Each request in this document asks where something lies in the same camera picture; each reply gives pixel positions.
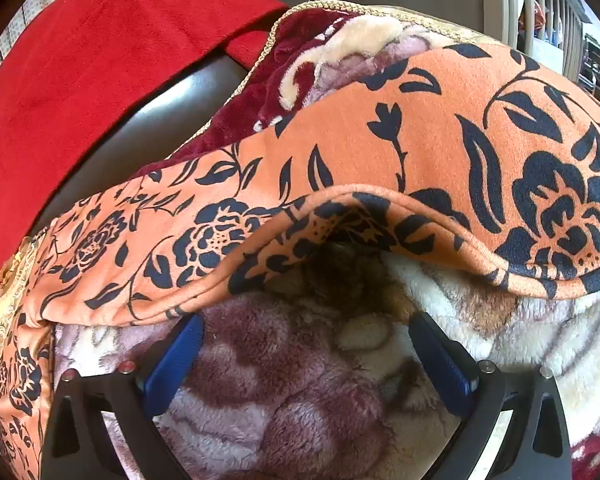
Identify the dark brown leather sofa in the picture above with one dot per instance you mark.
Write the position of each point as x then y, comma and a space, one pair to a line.
180, 102

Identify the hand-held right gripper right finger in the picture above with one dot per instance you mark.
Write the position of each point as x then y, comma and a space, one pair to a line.
439, 359

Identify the red cloth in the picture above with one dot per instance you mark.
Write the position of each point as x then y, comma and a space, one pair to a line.
105, 90

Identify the white railing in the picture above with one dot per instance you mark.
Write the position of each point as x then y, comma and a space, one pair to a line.
511, 0

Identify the orange black floral garment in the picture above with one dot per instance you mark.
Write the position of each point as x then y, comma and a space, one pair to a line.
380, 160

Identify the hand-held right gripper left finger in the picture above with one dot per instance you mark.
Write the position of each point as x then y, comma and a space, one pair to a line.
176, 359

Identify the maroon cream floral plush blanket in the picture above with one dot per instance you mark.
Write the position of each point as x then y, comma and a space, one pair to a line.
280, 390

